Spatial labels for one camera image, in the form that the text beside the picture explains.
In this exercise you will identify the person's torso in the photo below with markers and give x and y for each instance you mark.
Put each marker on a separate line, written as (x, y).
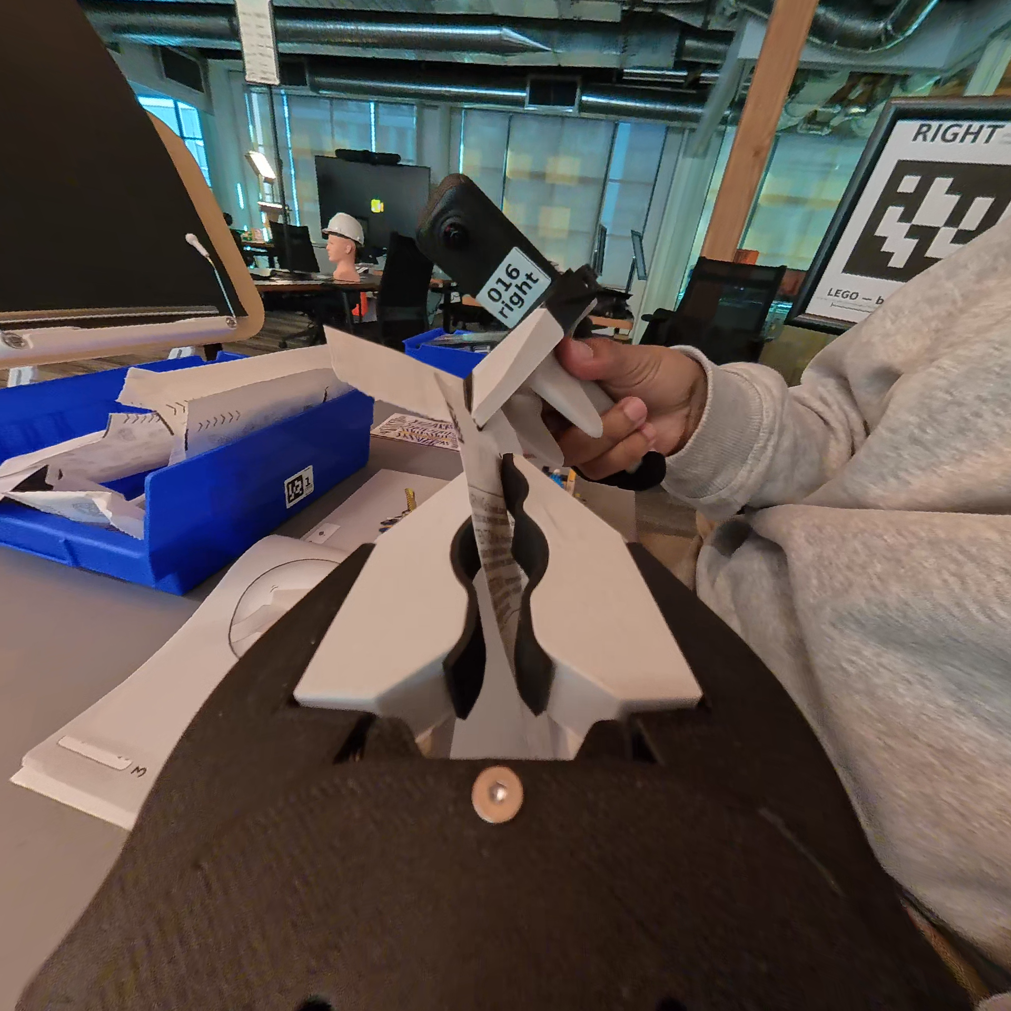
(869, 671)

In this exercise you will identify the framed marker poster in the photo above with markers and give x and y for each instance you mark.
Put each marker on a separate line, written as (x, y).
(932, 213)

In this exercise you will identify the mannequin head with hard hat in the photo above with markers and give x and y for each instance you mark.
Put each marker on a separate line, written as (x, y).
(344, 229)

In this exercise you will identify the black office chair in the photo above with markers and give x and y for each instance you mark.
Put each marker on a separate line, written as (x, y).
(403, 284)
(727, 308)

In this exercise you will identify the striped sticker sheet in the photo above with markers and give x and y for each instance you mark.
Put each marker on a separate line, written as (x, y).
(411, 430)

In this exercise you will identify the wooden post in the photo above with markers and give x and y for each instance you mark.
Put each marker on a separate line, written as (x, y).
(750, 158)

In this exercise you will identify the white light panel stand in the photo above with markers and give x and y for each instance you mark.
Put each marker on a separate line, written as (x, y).
(257, 39)

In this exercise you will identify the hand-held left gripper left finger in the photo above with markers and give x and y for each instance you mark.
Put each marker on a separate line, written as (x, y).
(395, 624)

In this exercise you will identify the white instruction booklet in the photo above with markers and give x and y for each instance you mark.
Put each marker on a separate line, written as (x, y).
(158, 671)

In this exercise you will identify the white printed paper bag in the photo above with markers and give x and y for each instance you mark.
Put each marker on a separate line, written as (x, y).
(379, 371)

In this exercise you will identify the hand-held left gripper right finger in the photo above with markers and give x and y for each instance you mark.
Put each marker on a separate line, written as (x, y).
(608, 624)

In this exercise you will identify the person's right forearm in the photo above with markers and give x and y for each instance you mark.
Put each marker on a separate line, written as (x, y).
(790, 426)

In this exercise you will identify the pile of torn paper bags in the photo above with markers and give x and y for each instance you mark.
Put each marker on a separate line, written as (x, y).
(237, 403)

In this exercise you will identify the blue plastic bin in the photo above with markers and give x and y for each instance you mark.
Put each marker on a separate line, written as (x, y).
(237, 505)
(442, 359)

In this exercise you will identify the person's right hand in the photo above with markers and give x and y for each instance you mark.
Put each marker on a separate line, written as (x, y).
(655, 395)

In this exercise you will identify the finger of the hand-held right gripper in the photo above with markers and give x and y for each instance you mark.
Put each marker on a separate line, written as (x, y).
(537, 426)
(513, 363)

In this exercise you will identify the wooden document stand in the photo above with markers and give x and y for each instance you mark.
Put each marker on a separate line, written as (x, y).
(79, 158)

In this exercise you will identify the large black monitor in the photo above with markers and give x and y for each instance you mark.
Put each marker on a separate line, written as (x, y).
(371, 182)

